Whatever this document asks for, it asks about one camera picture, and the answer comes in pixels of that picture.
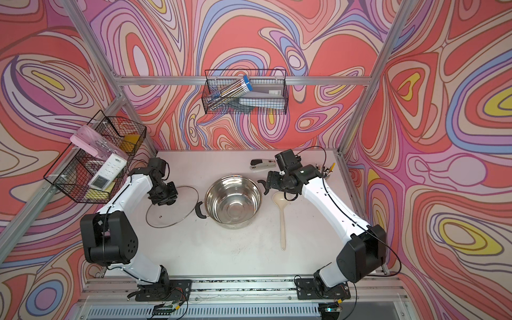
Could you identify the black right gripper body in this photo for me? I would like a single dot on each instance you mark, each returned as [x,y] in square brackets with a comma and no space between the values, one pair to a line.
[278,181]

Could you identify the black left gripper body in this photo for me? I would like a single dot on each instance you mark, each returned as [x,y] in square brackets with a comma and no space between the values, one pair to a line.
[162,193]

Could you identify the glass pot lid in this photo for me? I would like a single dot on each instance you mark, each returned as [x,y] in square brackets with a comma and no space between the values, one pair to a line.
[164,216]

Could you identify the beige plastic ladle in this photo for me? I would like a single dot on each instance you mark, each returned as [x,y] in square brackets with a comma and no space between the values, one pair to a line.
[281,202]

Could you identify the stainless steel pot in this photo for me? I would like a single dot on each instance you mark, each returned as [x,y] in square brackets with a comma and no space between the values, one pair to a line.
[232,202]

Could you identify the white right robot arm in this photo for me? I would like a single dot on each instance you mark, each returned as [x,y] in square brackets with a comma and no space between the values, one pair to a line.
[364,245]

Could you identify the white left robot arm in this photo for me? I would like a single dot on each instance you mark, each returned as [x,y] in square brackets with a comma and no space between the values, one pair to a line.
[109,239]

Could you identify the grey black stapler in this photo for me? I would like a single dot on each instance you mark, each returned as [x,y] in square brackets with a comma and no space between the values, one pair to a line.
[262,164]

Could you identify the white calculator device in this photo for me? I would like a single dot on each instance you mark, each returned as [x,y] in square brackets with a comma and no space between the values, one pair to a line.
[108,172]

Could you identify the yellow object in basket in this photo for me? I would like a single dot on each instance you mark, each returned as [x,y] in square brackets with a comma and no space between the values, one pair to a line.
[129,143]

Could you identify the white box in basket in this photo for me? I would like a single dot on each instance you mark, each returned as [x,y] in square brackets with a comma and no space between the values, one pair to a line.
[264,95]

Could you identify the pink case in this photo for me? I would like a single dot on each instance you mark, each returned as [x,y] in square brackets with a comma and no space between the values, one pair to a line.
[89,140]

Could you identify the pack of pencils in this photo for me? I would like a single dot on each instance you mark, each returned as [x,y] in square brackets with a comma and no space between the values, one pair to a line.
[221,95]

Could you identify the black wire basket left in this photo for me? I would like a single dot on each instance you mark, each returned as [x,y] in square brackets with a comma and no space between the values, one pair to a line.
[76,168]

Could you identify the black wire basket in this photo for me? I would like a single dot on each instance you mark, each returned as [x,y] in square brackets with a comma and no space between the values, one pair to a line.
[272,76]
[76,168]

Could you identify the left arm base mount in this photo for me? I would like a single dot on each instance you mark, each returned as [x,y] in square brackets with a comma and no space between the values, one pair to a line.
[173,290]

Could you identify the black wire basket back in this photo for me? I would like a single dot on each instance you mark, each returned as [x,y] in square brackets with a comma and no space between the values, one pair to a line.
[272,76]

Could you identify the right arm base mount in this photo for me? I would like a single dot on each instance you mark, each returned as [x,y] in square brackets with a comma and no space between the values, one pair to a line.
[311,288]

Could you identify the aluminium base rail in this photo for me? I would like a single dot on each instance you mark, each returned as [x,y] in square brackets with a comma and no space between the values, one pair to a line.
[255,297]

